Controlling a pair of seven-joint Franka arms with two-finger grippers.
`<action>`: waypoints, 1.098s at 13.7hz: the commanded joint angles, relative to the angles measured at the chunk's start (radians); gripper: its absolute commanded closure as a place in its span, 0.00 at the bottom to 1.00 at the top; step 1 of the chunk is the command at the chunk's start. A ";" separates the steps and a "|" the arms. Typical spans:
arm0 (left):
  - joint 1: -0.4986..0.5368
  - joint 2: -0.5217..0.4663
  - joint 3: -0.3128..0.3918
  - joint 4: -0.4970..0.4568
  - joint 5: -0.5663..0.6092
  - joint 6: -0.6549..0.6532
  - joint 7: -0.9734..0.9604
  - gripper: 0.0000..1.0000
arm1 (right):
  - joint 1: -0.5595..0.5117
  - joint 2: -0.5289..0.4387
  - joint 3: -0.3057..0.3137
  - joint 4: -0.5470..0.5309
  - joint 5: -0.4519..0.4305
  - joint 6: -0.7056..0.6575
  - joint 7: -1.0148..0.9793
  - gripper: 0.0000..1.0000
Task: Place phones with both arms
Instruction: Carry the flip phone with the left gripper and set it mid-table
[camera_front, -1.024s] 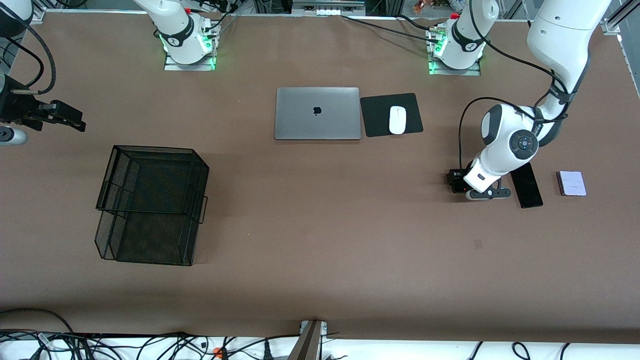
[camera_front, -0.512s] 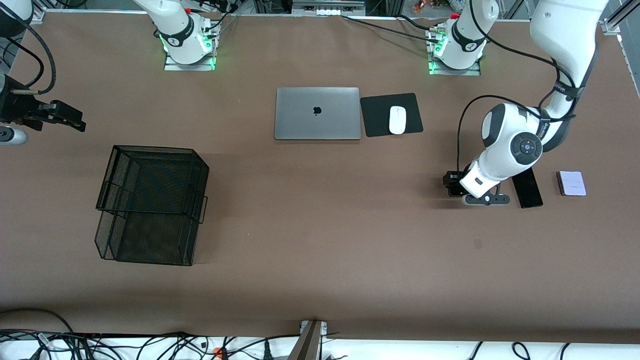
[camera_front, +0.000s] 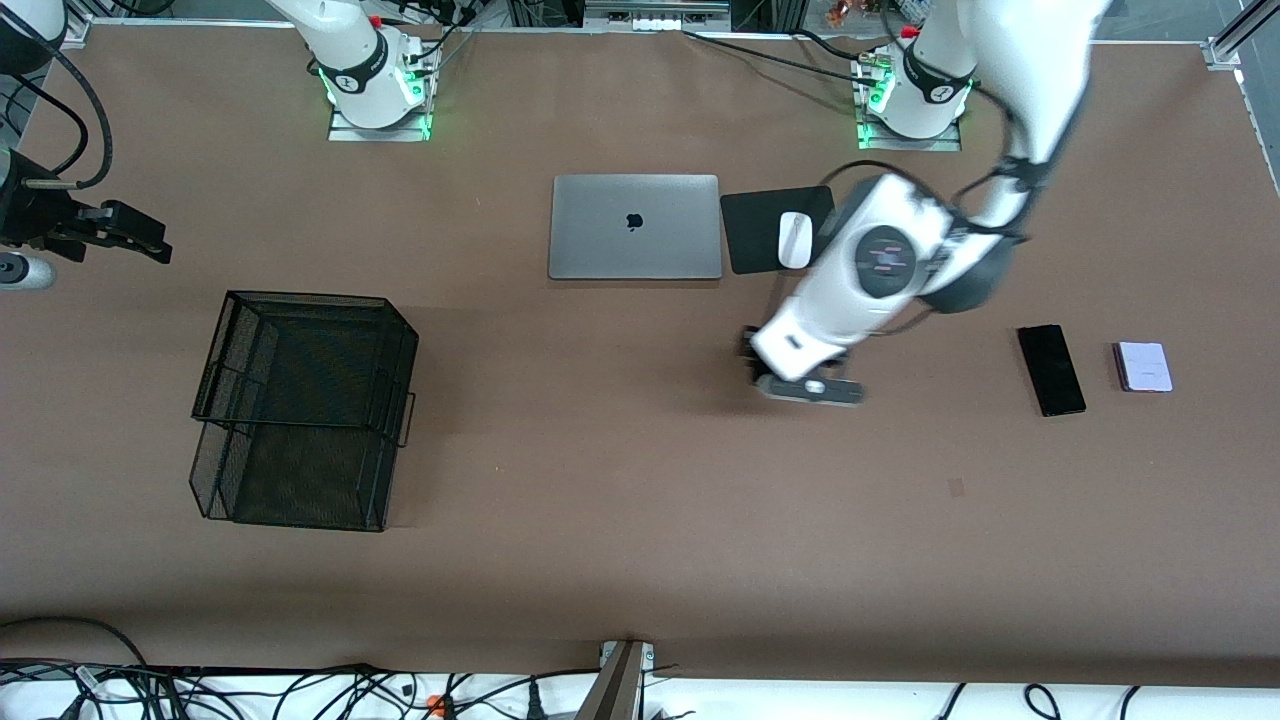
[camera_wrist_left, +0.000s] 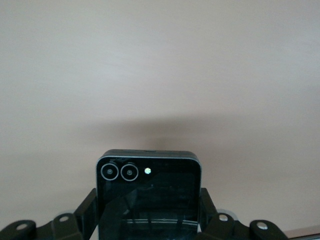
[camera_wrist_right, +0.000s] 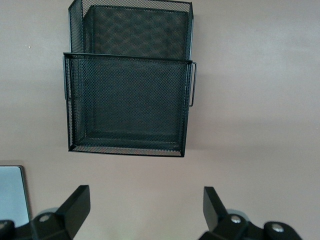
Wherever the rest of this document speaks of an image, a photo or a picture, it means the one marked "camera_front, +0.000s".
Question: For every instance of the silver closed laptop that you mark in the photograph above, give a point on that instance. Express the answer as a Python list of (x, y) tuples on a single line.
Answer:
[(600, 240)]

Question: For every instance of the black mouse pad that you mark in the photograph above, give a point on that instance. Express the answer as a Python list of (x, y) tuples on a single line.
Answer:
[(750, 235)]

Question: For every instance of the aluminium camera post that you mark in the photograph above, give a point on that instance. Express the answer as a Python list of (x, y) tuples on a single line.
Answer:
[(615, 690)]

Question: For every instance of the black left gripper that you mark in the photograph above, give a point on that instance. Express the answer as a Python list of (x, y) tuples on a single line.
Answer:
[(747, 345)]

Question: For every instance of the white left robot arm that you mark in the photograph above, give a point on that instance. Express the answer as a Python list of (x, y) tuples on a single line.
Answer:
[(880, 260)]

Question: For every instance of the aluminium frame profile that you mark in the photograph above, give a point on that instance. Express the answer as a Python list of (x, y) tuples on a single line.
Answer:
[(1255, 110)]

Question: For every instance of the white power strip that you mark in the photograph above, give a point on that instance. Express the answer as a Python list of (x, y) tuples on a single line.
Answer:
[(655, 18)]

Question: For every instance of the black slab smartphone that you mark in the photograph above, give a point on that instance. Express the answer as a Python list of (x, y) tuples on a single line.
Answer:
[(1052, 370)]

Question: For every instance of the aluminium frame corner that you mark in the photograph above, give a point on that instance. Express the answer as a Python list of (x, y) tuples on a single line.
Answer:
[(75, 30)]

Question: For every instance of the lavender flip phone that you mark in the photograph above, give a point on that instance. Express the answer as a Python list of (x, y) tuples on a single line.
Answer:
[(1145, 367)]

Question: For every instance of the white computer mouse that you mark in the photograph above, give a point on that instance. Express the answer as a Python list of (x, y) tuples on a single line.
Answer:
[(793, 240)]

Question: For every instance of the black two-tier mesh tray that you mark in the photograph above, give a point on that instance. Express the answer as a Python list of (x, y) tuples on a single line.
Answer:
[(300, 420)]

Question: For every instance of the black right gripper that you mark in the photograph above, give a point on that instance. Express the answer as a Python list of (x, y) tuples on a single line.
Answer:
[(30, 212)]

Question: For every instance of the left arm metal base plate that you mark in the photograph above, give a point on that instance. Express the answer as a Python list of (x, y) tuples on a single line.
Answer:
[(945, 143)]

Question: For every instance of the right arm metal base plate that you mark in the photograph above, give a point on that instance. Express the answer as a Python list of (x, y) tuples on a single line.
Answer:
[(345, 132)]

